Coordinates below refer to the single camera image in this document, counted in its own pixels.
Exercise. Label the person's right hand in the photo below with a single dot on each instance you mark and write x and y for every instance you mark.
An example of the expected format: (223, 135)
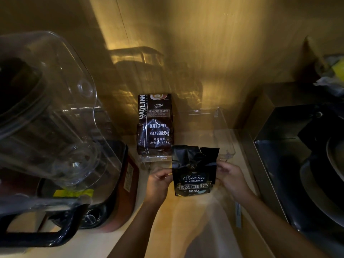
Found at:
(233, 177)

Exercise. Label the person's left hand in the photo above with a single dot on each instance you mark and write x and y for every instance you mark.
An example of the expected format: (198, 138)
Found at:
(157, 185)

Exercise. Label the person's left thumb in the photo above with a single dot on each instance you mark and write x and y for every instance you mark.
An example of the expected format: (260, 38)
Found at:
(164, 172)

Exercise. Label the person's right thumb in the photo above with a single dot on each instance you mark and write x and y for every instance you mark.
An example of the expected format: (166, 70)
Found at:
(221, 166)

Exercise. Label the black coffee bag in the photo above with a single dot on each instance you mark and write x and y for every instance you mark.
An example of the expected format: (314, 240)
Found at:
(194, 173)

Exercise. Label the person's right forearm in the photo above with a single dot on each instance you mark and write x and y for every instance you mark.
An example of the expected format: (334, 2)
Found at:
(279, 225)

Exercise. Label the person's left forearm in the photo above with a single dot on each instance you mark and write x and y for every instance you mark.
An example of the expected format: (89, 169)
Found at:
(129, 231)

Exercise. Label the clear acrylic holder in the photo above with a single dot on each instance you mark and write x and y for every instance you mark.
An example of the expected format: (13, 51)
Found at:
(209, 137)

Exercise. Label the dark brown coffee bag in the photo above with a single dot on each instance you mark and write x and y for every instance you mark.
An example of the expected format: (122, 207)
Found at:
(154, 123)

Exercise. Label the black blender base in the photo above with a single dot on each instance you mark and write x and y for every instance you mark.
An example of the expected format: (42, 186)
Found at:
(107, 190)

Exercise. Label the stainless steel sink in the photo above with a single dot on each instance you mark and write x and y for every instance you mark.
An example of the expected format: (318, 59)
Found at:
(298, 147)

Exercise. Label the dark round pan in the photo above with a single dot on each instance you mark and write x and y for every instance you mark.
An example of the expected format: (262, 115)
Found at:
(326, 180)

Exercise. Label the clear blender jar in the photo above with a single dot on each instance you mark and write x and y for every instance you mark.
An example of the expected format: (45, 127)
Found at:
(45, 123)

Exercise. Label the yellow sponge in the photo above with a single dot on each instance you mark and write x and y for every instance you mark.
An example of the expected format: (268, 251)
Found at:
(337, 67)

